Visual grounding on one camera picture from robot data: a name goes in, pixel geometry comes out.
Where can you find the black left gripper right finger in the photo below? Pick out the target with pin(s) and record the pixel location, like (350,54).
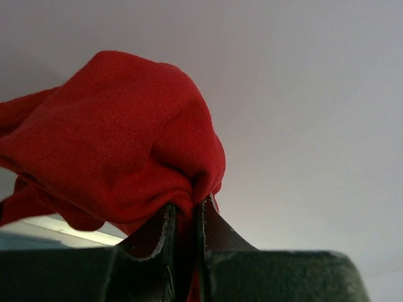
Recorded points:
(231,269)

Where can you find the dark red t shirt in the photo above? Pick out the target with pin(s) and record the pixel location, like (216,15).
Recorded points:
(120,139)

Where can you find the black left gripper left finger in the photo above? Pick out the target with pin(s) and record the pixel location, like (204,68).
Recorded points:
(140,268)

